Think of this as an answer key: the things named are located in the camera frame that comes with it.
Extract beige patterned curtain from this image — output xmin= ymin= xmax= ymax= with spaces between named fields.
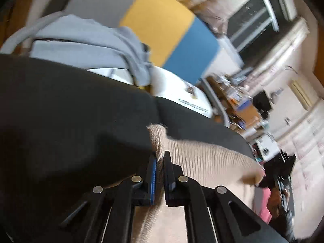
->
xmin=243 ymin=18 xmax=310 ymax=81

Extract wooden desk panel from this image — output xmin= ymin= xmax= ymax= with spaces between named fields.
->
xmin=237 ymin=106 xmax=262 ymax=131

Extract grey yellow blue sofa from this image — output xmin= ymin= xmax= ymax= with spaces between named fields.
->
xmin=0 ymin=0 xmax=232 ymax=128

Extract pink bedding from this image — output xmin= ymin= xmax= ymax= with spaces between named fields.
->
xmin=254 ymin=187 xmax=272 ymax=223

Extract light blue garment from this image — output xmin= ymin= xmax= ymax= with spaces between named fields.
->
xmin=30 ymin=14 xmax=153 ymax=86

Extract wooden table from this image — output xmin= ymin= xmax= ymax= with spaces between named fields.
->
xmin=208 ymin=75 xmax=238 ymax=107

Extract black television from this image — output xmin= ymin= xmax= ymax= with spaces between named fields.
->
xmin=253 ymin=90 xmax=272 ymax=112

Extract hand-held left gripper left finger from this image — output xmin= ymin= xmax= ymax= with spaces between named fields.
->
xmin=59 ymin=153 xmax=159 ymax=243

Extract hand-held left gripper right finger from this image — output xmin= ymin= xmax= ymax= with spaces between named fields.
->
xmin=163 ymin=150 xmax=289 ymax=243

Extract pale pink patterned curtain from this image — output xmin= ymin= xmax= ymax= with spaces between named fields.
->
xmin=278 ymin=101 xmax=324 ymax=233

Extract white deer print pillow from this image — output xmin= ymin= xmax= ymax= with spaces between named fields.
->
xmin=150 ymin=66 xmax=215 ymax=118

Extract beige starfish print curtain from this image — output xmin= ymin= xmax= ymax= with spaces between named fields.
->
xmin=162 ymin=0 xmax=256 ymax=34

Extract beige knit sweater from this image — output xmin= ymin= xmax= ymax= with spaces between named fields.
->
xmin=106 ymin=124 xmax=266 ymax=243

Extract white flower print nightstand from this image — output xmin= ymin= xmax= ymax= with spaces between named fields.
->
xmin=249 ymin=132 xmax=279 ymax=162

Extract beige air conditioner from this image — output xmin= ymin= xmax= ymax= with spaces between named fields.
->
xmin=290 ymin=80 xmax=313 ymax=109

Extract white framed window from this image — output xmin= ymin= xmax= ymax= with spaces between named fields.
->
xmin=226 ymin=0 xmax=296 ymax=61

